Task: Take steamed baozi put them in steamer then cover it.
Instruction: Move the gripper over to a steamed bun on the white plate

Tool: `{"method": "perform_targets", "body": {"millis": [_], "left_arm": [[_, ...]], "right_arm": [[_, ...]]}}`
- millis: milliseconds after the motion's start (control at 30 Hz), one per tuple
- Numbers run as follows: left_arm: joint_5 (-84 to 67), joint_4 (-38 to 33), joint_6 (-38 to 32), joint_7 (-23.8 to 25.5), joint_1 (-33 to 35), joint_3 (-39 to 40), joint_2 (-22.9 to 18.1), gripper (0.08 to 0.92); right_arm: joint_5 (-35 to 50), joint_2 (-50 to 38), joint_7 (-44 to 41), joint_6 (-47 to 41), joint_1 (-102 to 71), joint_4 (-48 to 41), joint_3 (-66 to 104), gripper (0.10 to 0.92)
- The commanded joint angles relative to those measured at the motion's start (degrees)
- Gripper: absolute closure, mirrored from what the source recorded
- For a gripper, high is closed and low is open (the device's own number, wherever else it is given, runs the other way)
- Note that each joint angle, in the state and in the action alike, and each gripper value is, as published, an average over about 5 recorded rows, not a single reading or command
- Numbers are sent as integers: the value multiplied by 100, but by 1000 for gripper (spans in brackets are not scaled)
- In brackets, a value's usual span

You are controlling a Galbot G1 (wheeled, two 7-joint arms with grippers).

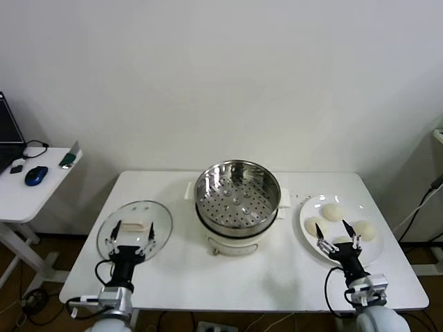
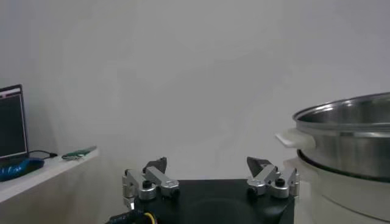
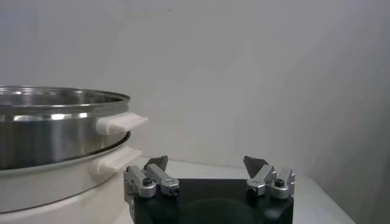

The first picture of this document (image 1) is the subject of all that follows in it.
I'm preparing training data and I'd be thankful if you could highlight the green circuit board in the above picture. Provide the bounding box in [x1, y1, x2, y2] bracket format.
[58, 151, 78, 170]

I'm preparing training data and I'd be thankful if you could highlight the black looped usb cable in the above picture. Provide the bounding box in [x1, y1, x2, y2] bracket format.
[22, 140, 49, 160]

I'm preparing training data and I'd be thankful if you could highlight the white power strip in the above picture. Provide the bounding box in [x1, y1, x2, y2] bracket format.
[196, 320, 239, 332]

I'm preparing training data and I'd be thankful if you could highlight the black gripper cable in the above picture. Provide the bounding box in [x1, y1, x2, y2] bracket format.
[324, 266, 357, 317]
[65, 259, 117, 319]

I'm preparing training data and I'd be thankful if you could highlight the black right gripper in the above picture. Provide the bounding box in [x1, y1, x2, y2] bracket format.
[314, 219, 368, 277]

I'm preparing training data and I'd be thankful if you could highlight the black wall cable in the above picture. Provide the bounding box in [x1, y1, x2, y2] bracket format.
[397, 174, 443, 243]

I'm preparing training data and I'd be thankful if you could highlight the round glass pot lid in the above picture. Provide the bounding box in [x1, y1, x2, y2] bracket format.
[96, 200, 174, 261]

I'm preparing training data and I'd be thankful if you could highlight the blue computer mouse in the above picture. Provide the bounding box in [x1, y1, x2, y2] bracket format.
[24, 165, 49, 187]

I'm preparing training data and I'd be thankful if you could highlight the white side table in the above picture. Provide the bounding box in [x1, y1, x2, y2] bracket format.
[0, 147, 84, 288]

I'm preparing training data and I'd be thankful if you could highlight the white electric cooker base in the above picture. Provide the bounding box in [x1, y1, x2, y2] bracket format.
[186, 180, 291, 257]

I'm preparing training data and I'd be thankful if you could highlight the white wall cable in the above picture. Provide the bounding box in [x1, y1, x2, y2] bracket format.
[394, 193, 443, 232]

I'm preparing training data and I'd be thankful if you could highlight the stainless steel steamer basket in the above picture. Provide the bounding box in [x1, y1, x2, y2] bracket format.
[193, 158, 282, 237]

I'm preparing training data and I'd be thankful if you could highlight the coiled black floor cable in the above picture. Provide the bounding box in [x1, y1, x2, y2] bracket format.
[21, 288, 51, 315]

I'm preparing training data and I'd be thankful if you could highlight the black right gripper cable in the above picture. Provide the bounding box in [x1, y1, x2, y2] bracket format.
[324, 266, 357, 317]

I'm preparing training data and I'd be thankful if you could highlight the black laptop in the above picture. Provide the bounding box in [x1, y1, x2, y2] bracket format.
[0, 91, 27, 174]

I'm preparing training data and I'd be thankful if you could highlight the round white plate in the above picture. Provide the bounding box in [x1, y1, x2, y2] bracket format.
[299, 194, 385, 268]

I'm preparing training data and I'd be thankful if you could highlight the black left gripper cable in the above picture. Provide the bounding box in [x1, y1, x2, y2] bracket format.
[65, 259, 117, 319]

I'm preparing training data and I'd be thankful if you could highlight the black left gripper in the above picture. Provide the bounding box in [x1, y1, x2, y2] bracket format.
[109, 220, 156, 288]

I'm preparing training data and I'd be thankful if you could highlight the white work table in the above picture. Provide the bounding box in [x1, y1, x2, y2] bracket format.
[58, 169, 430, 332]

